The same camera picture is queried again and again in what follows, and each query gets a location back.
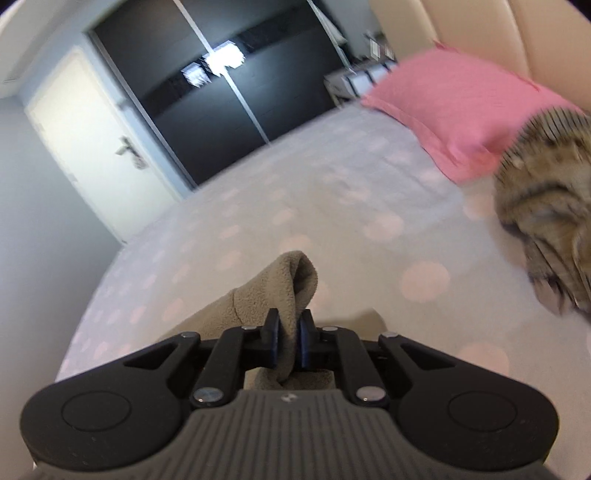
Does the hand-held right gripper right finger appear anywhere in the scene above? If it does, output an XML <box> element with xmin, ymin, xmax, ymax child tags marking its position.
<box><xmin>298</xmin><ymin>309</ymin><xmax>455</xmax><ymax>408</ymax></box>

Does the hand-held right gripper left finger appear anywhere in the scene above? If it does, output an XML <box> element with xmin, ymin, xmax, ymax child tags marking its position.
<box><xmin>122</xmin><ymin>307</ymin><xmax>282</xmax><ymax>408</ymax></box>

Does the beige fleece garment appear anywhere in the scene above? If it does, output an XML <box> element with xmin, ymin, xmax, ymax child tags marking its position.
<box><xmin>157</xmin><ymin>250</ymin><xmax>389</xmax><ymax>393</ymax></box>

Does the pink polka-dot bedspread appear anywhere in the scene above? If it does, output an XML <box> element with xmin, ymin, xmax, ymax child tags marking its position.
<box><xmin>55</xmin><ymin>99</ymin><xmax>591</xmax><ymax>416</ymax></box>

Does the black sliding-door wardrobe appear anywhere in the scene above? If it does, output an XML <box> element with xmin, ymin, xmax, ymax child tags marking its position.
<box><xmin>88</xmin><ymin>0</ymin><xmax>356</xmax><ymax>188</ymax></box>

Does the white nightstand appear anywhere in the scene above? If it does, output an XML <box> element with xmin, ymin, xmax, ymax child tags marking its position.
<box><xmin>323</xmin><ymin>60</ymin><xmax>400</xmax><ymax>109</ymax></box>

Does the white door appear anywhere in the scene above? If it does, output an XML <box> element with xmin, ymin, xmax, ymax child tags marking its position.
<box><xmin>25</xmin><ymin>48</ymin><xmax>181</xmax><ymax>243</ymax></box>

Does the brown patterned garment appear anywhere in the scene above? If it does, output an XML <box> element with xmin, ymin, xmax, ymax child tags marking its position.
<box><xmin>492</xmin><ymin>105</ymin><xmax>591</xmax><ymax>319</ymax></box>

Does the pink pillow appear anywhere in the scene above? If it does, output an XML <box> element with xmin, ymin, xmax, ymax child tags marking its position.
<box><xmin>360</xmin><ymin>41</ymin><xmax>583</xmax><ymax>183</ymax></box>

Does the cream padded headboard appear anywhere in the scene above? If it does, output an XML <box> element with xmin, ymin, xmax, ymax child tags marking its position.
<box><xmin>369</xmin><ymin>0</ymin><xmax>591</xmax><ymax>116</ymax></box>

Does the metal door handle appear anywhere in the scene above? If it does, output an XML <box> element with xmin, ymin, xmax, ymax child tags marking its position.
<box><xmin>115</xmin><ymin>136</ymin><xmax>148</xmax><ymax>169</ymax></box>

